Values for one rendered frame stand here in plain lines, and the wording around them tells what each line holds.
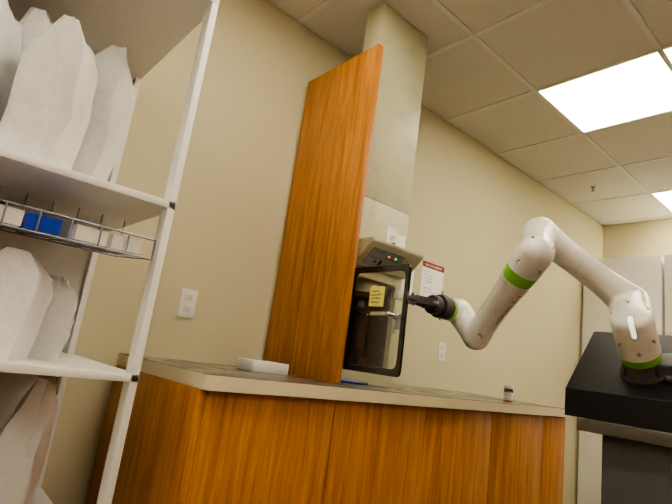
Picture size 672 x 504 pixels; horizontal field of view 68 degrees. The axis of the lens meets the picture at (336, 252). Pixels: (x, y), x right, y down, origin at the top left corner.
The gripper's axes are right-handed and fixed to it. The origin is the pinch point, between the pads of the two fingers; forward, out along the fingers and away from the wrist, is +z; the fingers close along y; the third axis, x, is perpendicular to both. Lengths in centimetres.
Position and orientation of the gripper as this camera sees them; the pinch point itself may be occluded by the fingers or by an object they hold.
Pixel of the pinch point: (402, 296)
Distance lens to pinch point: 183.9
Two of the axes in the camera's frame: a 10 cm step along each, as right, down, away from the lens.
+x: -1.3, 9.7, -2.1
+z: -7.5, -2.4, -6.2
